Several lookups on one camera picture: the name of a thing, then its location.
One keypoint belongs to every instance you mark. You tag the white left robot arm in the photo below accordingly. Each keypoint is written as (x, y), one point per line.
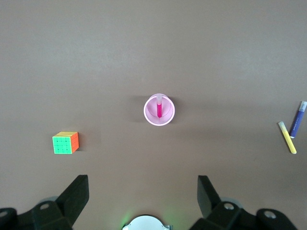
(146, 224)

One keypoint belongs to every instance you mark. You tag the pink marker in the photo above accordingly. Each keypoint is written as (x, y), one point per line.
(159, 107)

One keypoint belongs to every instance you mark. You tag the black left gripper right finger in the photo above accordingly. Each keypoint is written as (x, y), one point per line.
(211, 203)

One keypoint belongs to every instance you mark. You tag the purple marker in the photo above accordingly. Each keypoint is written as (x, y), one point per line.
(297, 121)

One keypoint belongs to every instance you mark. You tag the colourful puzzle cube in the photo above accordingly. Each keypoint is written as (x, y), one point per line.
(62, 145)

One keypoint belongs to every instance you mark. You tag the pink mesh cup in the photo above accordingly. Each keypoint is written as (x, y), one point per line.
(149, 117)

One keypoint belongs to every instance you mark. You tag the yellow marker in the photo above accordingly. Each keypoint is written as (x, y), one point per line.
(287, 139)

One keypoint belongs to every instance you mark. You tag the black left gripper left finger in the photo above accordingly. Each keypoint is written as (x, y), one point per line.
(72, 198)

